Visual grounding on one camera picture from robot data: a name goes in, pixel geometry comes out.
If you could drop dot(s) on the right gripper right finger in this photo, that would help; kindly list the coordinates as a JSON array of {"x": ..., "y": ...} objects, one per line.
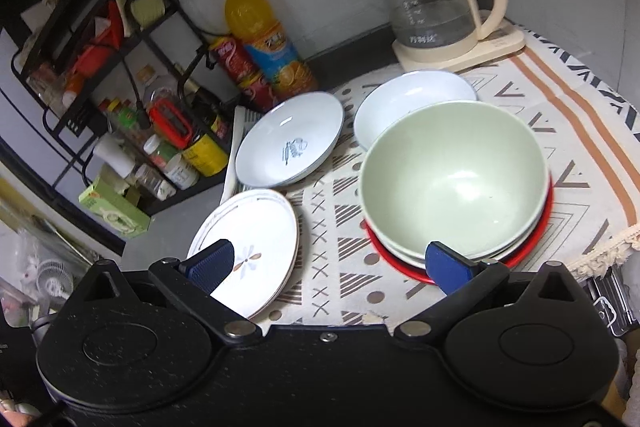
[{"x": 471, "y": 287}]

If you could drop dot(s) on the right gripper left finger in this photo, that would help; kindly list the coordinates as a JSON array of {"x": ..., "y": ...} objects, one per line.
[{"x": 189, "y": 284}]

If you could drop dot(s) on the red rimmed plate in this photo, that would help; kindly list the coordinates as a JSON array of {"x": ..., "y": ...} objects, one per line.
[{"x": 416, "y": 271}]

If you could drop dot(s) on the green carton box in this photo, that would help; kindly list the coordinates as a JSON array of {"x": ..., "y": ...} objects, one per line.
[{"x": 100, "y": 199}]

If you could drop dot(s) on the white gold-rimmed plate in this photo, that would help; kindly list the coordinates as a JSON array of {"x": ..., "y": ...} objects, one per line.
[{"x": 261, "y": 225}]

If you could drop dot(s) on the white blue-rimmed plate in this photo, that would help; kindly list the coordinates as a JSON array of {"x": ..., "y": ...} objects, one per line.
[{"x": 291, "y": 141}]

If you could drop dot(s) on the white bakery print plate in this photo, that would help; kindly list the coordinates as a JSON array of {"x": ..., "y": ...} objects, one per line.
[{"x": 403, "y": 95}]

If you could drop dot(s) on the red soda can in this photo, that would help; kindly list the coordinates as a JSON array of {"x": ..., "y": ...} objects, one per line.
[
  {"x": 233, "y": 58},
  {"x": 259, "y": 92}
]

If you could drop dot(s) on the black spice rack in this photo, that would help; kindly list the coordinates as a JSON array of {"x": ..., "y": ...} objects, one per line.
[{"x": 92, "y": 37}]

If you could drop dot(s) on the cream kettle base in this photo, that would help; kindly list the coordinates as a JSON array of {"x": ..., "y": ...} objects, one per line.
[{"x": 503, "y": 41}]

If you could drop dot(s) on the orange juice bottle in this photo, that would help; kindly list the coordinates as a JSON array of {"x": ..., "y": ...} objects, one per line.
[{"x": 254, "y": 23}]

